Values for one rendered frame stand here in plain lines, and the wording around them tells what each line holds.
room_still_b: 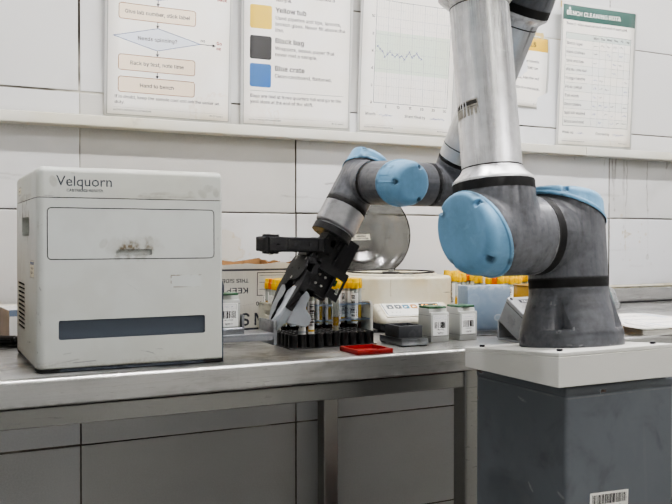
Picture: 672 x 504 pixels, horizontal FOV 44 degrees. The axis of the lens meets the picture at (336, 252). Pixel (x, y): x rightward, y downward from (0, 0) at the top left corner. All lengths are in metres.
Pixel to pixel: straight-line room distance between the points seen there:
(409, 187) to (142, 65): 0.84
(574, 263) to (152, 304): 0.63
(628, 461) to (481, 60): 0.59
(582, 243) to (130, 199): 0.67
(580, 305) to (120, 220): 0.68
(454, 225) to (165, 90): 1.00
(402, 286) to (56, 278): 0.81
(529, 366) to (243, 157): 1.07
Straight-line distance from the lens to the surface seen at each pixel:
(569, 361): 1.15
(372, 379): 1.45
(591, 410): 1.20
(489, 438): 1.31
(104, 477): 2.01
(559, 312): 1.24
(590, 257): 1.25
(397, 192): 1.35
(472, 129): 1.19
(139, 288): 1.30
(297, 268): 1.42
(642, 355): 1.24
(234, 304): 1.37
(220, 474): 2.09
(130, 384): 1.27
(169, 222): 1.31
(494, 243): 1.12
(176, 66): 2.01
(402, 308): 1.79
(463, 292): 1.72
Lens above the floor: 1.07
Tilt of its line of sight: 1 degrees down
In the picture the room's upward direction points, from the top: straight up
